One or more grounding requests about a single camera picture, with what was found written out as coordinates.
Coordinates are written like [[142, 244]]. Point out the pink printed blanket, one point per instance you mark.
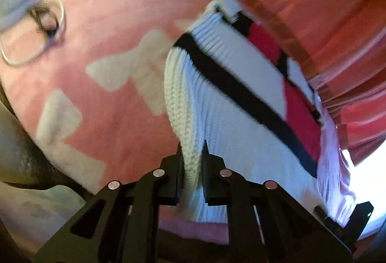
[[105, 30]]

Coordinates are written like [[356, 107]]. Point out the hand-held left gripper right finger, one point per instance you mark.
[[213, 182]]

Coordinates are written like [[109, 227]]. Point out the pale pink garment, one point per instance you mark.
[[335, 160]]

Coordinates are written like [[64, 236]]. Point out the white knit sweater black red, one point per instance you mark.
[[229, 118]]

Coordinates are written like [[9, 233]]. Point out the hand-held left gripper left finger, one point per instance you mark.
[[171, 180]]

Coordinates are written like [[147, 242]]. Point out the light grey cloth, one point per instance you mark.
[[30, 211]]

